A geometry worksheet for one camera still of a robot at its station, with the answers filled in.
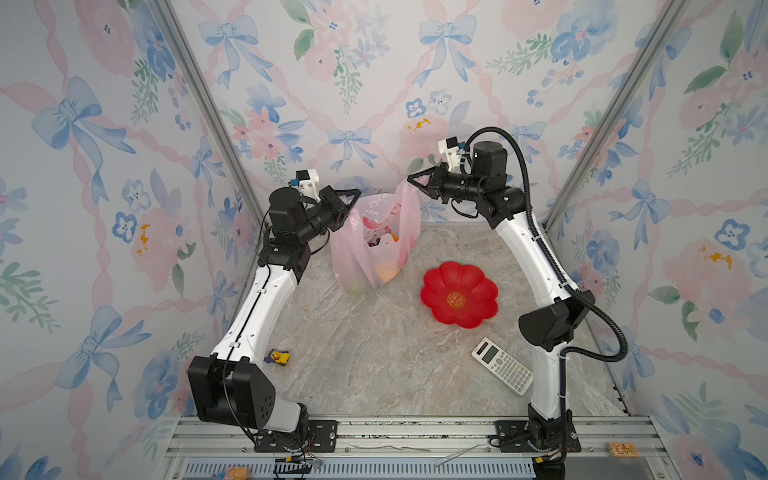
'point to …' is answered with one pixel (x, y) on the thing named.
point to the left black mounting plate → (316, 436)
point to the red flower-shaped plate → (459, 294)
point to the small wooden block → (625, 450)
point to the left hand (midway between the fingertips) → (363, 187)
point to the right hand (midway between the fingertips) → (408, 176)
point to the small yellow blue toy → (279, 357)
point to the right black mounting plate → (511, 437)
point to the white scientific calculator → (502, 366)
